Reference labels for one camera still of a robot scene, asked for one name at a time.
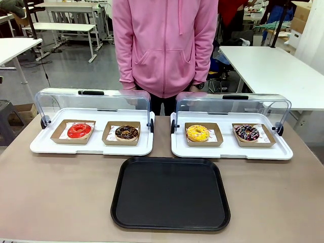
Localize person in pink hoodie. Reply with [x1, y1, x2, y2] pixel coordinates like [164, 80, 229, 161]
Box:
[112, 0, 220, 116]

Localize white display case base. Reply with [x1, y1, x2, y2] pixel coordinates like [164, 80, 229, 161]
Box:
[29, 107, 154, 156]
[170, 111, 294, 160]

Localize large cardboard box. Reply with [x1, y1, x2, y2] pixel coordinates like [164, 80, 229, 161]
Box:
[291, 1, 313, 33]

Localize dark olive jacket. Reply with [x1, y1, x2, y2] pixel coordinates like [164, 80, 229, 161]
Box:
[0, 0, 26, 16]

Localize dark sprinkled donut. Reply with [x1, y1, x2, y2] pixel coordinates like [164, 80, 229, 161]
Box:
[234, 124, 260, 142]

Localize chocolate glazed donut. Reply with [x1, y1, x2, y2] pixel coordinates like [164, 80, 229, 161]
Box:
[114, 125, 140, 142]

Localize clear display case lid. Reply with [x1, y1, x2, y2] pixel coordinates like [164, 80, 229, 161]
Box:
[33, 88, 155, 134]
[170, 91, 293, 136]

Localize yellow glazed donut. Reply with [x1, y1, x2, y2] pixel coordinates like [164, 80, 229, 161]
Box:
[186, 124, 210, 142]

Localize person in blue clothes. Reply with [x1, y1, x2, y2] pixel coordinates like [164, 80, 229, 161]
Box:
[262, 0, 296, 25]

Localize red glazed donut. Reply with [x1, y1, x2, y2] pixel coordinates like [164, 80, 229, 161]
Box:
[67, 123, 92, 140]

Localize white workshop table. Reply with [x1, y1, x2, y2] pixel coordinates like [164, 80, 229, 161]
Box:
[34, 2, 105, 46]

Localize low white bench table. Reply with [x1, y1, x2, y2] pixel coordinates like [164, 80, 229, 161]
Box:
[22, 22, 98, 63]

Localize large white table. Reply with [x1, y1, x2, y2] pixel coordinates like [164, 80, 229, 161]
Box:
[219, 45, 324, 119]

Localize grey stool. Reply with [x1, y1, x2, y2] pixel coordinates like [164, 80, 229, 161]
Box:
[0, 99, 26, 147]

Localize person's right hand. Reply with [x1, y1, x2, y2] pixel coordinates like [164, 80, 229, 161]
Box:
[125, 88, 138, 106]

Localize brown cardboard donut tray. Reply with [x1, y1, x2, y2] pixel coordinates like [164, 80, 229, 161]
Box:
[232, 123, 276, 148]
[184, 122, 223, 148]
[102, 120, 141, 147]
[50, 119, 96, 145]

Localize black stand pole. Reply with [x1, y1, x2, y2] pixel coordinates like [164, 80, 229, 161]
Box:
[24, 0, 39, 40]
[270, 0, 288, 49]

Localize white printed paper liner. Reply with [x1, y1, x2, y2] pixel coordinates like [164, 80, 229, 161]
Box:
[108, 125, 140, 142]
[235, 124, 270, 144]
[60, 121, 96, 139]
[186, 128, 219, 142]

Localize open cardboard floor box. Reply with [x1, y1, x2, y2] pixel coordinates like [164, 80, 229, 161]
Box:
[9, 103, 38, 125]

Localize white table with leg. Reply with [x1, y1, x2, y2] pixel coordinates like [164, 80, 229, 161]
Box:
[0, 37, 43, 102]

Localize blue plastic bag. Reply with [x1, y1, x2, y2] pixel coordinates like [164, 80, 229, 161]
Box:
[210, 54, 230, 74]

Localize small white box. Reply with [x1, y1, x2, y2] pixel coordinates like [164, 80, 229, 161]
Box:
[288, 29, 303, 49]

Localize black serving tray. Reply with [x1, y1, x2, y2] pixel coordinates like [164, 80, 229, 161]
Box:
[110, 156, 231, 232]

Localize person in red top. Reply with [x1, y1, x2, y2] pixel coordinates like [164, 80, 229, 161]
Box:
[218, 0, 250, 46]

